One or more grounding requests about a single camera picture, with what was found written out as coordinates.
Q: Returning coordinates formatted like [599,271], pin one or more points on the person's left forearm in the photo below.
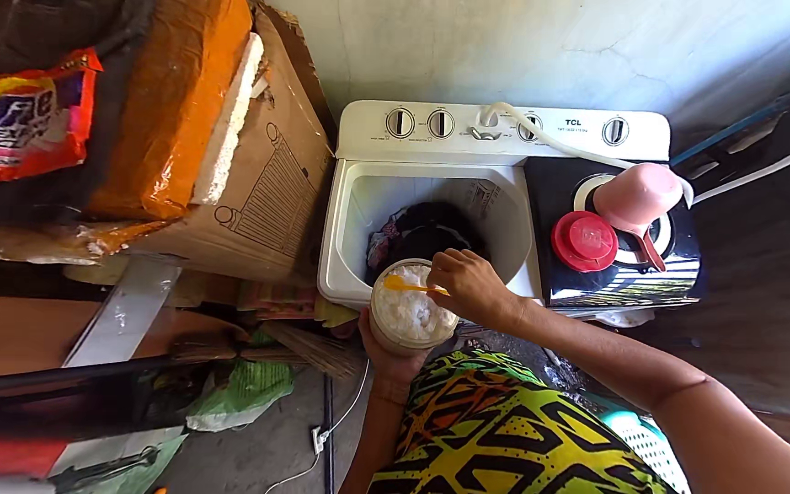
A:
[376,432]

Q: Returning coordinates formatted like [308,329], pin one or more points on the red detergent packet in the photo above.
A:
[31,116]

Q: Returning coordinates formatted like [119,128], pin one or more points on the person's body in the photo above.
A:
[518,432]

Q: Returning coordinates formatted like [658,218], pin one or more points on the white styrofoam piece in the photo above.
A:
[227,130]

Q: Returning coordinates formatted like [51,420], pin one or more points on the pink plastic dipper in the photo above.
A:
[642,195]

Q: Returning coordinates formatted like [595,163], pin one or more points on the pink and yellow striped cloth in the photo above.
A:
[282,300]

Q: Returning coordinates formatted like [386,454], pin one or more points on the yellow-orange plastic spoon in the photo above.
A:
[398,283]

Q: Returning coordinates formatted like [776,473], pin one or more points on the white and black washing machine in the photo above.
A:
[367,151]

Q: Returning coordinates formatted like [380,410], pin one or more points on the pile of dark clothes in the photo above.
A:
[429,226]

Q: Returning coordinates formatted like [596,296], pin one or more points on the green plastic bag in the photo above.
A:
[247,394]

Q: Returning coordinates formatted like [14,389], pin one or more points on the person's left fingers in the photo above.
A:
[367,335]

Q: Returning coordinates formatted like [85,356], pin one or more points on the grey flat board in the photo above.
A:
[121,315]

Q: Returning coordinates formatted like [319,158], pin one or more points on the person's right forearm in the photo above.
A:
[669,384]

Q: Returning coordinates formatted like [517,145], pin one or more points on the person's left hand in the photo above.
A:
[395,363]

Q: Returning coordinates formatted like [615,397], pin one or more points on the person's right hand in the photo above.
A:
[474,291]

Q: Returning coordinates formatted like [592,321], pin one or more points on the turquoise and white plastic basket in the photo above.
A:
[649,446]

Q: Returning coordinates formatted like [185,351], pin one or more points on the person's right fingers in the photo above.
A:
[446,267]

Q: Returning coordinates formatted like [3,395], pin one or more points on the black plastic bag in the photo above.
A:
[100,62]

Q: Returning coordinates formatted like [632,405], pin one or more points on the brown cardboard box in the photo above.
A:
[251,219]

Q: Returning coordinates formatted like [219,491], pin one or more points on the orange taped box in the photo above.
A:
[169,103]

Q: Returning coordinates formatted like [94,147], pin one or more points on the red round lid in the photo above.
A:
[590,241]

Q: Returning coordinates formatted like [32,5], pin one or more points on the round white plastic jar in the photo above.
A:
[395,341]

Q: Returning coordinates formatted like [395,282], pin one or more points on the white powder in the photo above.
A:
[412,312]

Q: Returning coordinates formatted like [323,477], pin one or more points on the brown stick broom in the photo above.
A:
[306,346]

